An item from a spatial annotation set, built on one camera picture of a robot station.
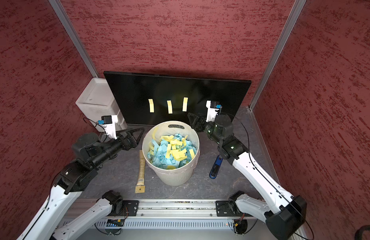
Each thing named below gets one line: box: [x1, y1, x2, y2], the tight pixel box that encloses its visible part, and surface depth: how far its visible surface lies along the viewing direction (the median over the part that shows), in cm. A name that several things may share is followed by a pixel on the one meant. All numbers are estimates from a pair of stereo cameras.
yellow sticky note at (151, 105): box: [148, 98, 155, 113], surface depth 72 cm
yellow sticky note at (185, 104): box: [182, 97, 189, 112], surface depth 71 cm
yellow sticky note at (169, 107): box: [166, 100, 173, 114], surface depth 72 cm
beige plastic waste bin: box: [142, 120, 201, 187], surface depth 75 cm
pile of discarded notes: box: [147, 128, 197, 170], surface depth 73 cm
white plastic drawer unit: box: [75, 77, 128, 132], surface depth 92 cm
